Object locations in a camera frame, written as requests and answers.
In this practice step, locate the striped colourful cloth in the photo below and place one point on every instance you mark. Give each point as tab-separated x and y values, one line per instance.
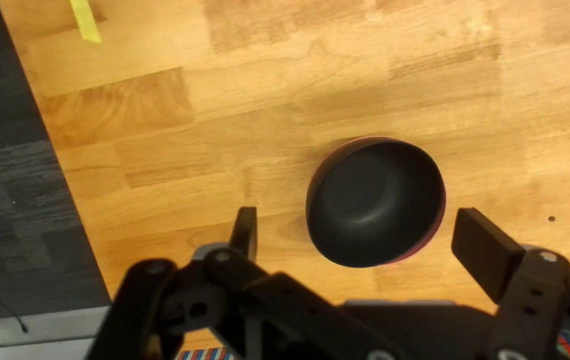
207	354

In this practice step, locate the yellow tape strip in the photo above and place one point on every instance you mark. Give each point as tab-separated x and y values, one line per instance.
85	20

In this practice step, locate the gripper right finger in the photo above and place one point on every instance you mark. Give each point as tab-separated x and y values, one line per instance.
525	280

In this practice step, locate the black bowl with red outside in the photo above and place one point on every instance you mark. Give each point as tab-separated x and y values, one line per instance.
375	202

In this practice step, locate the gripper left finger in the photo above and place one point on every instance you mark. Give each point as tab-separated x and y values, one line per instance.
224	295

